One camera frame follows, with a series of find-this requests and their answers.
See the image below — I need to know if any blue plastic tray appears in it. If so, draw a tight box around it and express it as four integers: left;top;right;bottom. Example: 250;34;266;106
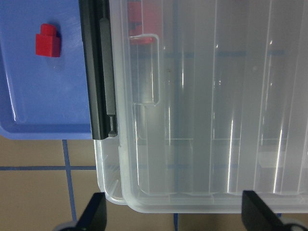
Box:
0;0;92;140

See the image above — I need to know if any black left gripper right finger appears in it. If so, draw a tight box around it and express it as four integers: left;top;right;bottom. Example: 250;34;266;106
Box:
241;190;308;231

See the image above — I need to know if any black box latch handle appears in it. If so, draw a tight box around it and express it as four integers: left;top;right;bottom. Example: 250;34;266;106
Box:
78;0;117;140

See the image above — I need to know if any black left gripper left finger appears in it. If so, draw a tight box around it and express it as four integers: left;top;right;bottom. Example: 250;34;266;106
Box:
55;192;107;231

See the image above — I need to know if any red block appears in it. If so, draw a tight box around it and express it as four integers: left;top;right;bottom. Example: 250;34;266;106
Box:
35;24;61;58
128;0;155;45

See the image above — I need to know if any clear plastic box lid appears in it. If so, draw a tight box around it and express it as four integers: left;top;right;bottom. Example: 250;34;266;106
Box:
107;0;308;214

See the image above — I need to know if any clear plastic storage box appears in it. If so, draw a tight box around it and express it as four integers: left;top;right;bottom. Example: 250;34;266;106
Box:
94;137;126;205

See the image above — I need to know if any red block in box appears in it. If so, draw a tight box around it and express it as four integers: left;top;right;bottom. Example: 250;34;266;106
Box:
128;0;155;45

